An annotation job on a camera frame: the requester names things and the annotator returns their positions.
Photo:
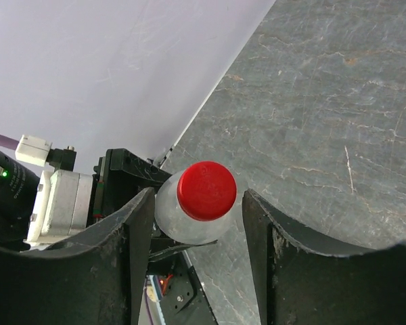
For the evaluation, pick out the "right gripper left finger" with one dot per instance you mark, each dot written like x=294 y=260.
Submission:
x=94 y=277

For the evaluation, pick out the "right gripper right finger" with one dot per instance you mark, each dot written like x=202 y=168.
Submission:
x=302 y=276

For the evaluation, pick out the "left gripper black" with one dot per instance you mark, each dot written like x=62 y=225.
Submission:
x=118 y=177

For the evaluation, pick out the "red label water bottle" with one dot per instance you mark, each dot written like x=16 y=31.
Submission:
x=178 y=225

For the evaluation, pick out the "red bottle cap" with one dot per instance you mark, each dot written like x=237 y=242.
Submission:
x=206 y=191

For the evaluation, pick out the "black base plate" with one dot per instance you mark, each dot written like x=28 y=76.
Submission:
x=181 y=299

